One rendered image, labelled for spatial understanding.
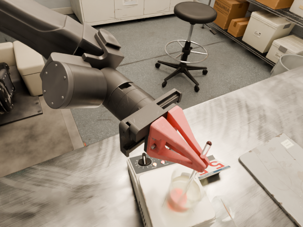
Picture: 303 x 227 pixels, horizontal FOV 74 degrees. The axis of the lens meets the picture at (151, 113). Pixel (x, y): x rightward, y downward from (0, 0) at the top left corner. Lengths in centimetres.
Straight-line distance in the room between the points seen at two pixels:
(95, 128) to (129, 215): 114
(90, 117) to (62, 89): 140
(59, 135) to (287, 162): 96
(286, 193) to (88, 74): 53
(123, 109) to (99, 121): 135
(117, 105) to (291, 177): 51
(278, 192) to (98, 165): 45
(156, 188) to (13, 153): 84
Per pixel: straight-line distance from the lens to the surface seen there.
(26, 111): 128
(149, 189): 42
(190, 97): 187
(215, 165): 55
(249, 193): 58
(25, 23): 33
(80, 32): 34
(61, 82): 25
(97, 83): 27
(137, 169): 47
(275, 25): 249
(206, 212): 43
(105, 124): 159
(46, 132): 116
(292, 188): 64
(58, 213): 52
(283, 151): 70
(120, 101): 28
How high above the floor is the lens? 123
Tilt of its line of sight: 48 degrees down
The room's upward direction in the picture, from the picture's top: 7 degrees clockwise
